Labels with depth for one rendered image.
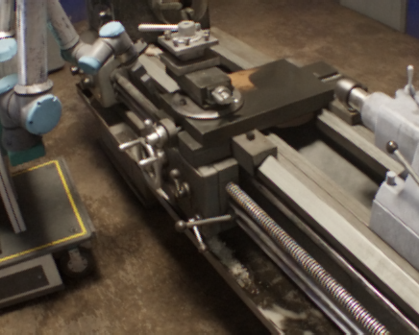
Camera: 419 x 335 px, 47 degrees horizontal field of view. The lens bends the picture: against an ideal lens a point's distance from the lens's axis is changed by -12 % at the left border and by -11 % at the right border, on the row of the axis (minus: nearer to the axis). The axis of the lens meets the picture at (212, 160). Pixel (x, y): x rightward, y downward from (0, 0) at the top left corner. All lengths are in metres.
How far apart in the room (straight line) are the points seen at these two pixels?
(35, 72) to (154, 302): 1.20
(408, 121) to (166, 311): 1.45
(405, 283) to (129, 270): 1.56
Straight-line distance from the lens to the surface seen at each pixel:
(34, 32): 1.74
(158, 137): 1.80
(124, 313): 2.38
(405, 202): 1.37
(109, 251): 2.68
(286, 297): 1.86
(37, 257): 2.32
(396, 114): 1.38
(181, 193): 1.87
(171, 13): 2.42
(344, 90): 1.56
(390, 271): 1.38
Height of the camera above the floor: 1.83
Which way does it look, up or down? 35 degrees down
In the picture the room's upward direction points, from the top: 4 degrees counter-clockwise
